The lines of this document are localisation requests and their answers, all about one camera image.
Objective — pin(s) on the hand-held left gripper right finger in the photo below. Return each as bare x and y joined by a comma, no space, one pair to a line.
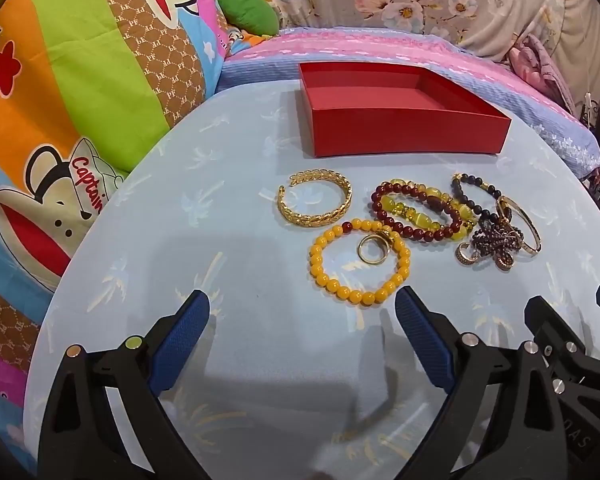
425,340

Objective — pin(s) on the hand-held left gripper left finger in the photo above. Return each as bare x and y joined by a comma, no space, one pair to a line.
180,340

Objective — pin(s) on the thin gold bangle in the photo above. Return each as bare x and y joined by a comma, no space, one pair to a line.
535,245

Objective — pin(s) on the red cardboard box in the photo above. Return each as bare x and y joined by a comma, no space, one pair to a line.
360,127

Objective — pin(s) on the pink floral cloth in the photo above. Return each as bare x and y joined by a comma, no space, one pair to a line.
535,70

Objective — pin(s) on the cartoon monkey blanket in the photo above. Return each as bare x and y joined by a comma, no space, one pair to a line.
80,60

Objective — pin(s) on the pink and blue pillow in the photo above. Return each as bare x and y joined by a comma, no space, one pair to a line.
380,45

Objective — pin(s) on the green pillow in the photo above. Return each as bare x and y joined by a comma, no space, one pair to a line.
250,10

